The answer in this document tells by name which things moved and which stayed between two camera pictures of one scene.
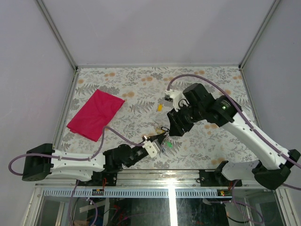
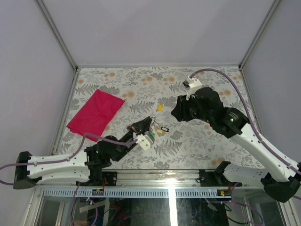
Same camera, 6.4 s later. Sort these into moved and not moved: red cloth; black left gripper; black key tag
Moved: black left gripper
Not moved: black key tag; red cloth
